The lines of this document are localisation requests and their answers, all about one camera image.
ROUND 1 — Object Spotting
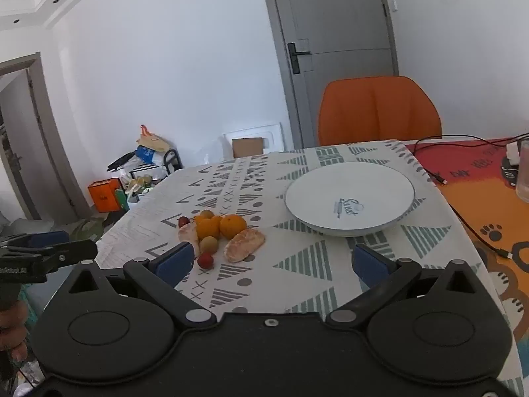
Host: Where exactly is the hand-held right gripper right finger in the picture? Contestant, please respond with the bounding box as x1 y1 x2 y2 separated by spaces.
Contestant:
326 245 482 327

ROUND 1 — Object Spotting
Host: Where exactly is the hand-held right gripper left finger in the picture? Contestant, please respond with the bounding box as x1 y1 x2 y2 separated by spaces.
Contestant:
65 242 216 328

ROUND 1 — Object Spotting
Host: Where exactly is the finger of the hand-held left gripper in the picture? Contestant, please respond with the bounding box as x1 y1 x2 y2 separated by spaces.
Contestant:
28 231 71 250
40 239 99 274

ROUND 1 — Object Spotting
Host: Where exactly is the peeled pomelo segment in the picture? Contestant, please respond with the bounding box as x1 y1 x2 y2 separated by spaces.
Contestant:
179 222 202 257
224 228 266 264

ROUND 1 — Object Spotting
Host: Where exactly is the medium orange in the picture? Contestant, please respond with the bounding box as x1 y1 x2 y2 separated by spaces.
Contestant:
196 219 222 240

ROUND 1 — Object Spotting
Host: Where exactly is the large orange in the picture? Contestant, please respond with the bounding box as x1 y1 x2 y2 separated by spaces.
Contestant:
219 214 248 241

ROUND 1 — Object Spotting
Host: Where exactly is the white round plate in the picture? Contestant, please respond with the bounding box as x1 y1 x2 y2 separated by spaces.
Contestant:
284 162 416 237

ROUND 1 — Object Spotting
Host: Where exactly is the person's left hand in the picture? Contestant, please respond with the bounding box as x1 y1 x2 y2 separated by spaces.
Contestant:
0 301 30 361

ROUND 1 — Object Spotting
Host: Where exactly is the orange box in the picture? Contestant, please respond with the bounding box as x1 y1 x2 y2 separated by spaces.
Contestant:
88 178 122 213

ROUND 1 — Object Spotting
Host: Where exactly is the white bag with yellow contents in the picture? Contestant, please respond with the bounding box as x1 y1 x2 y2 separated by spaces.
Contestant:
124 175 154 203

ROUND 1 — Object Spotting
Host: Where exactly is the black folded umbrella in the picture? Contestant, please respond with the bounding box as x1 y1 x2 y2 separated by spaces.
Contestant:
107 152 137 172

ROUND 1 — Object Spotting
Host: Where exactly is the black metal rack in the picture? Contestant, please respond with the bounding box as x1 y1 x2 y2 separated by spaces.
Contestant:
163 150 183 172

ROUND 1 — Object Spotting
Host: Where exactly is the orange red printed tablecloth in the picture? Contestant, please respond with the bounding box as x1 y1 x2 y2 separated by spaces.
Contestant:
407 136 529 381

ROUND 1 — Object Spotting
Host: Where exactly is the brown paper bag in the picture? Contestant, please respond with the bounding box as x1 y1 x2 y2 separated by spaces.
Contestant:
138 132 170 152

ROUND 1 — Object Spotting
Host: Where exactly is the brown cardboard piece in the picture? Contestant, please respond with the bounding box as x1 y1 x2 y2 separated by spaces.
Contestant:
232 137 264 158

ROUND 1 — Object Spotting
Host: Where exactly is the orange chair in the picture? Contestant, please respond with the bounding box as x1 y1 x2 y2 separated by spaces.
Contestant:
317 76 443 147

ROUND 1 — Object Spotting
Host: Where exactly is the white board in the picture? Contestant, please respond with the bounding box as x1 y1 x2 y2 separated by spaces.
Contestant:
223 123 285 158

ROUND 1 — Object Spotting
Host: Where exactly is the clear glass cup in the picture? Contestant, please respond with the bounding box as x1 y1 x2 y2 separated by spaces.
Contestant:
516 138 529 203

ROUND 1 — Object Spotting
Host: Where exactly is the grey door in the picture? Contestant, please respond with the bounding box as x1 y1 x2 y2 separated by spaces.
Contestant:
258 0 399 150

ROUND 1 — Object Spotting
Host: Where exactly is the black cable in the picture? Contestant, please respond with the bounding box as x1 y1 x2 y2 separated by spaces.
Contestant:
413 132 529 185
450 207 513 259

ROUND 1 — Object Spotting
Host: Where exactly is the grey door frame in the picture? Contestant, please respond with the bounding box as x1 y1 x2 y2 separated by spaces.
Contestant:
0 52 89 220

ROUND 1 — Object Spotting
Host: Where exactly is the black door handle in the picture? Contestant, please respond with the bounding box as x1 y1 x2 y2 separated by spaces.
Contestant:
287 42 311 75

